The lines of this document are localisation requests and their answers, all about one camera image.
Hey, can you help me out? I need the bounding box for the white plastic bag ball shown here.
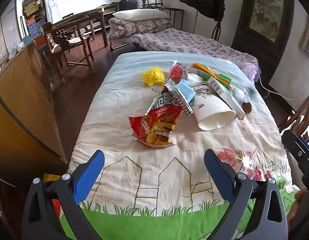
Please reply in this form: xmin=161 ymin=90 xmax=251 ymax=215
xmin=230 ymin=85 xmax=250 ymax=103

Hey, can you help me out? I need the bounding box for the white paper cup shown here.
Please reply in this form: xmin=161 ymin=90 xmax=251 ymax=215
xmin=191 ymin=85 xmax=236 ymax=131

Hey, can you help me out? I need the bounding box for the orange green snack wrapper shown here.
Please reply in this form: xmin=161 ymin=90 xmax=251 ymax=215
xmin=192 ymin=62 xmax=232 ymax=90

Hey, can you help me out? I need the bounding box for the white medicine box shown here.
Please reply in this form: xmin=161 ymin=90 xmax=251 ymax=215
xmin=207 ymin=77 xmax=245 ymax=120

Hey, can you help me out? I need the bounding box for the red snack bag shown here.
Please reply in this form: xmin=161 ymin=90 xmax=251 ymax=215
xmin=129 ymin=88 xmax=183 ymax=148

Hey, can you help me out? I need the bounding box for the clear cup with red wrapper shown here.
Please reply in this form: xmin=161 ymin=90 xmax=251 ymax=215
xmin=168 ymin=61 xmax=184 ymax=83

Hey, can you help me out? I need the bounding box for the person's right hand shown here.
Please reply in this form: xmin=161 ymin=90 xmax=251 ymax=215
xmin=287 ymin=187 xmax=307 ymax=232

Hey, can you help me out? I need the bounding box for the wooden chair at right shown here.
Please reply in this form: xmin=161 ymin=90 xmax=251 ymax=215
xmin=278 ymin=95 xmax=309 ymax=136

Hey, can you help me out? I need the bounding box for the wooden chair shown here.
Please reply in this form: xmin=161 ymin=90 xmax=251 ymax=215
xmin=278 ymin=95 xmax=309 ymax=136
xmin=41 ymin=17 xmax=96 ymax=84

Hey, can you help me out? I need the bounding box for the yellow woven bag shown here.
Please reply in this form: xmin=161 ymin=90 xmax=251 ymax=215
xmin=43 ymin=173 xmax=61 ymax=182

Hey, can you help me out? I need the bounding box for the brown round cookie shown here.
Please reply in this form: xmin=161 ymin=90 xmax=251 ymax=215
xmin=242 ymin=102 xmax=252 ymax=114

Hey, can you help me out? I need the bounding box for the wooden cabinet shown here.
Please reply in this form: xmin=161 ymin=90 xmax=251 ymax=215
xmin=0 ymin=43 xmax=68 ymax=180

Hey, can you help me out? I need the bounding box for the framed landscape painting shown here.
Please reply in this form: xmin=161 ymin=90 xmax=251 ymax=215
xmin=232 ymin=0 xmax=294 ymax=83

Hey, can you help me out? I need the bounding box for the purple floral bed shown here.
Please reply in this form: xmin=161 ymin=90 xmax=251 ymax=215
xmin=108 ymin=28 xmax=261 ymax=83

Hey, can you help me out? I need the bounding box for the wooden desk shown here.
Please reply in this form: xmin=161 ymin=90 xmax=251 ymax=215
xmin=52 ymin=7 xmax=109 ymax=48

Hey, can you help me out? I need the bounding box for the folded floral quilt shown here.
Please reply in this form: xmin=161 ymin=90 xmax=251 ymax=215
xmin=109 ymin=17 xmax=173 ymax=40

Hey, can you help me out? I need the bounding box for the cluttered bookshelf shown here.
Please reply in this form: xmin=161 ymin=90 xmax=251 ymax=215
xmin=22 ymin=0 xmax=47 ymax=40

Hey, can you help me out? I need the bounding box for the white pillow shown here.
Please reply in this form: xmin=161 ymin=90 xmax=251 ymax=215
xmin=113 ymin=9 xmax=170 ymax=22

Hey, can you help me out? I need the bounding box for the white power cable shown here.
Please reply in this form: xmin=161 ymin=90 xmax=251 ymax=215
xmin=258 ymin=76 xmax=309 ymax=102

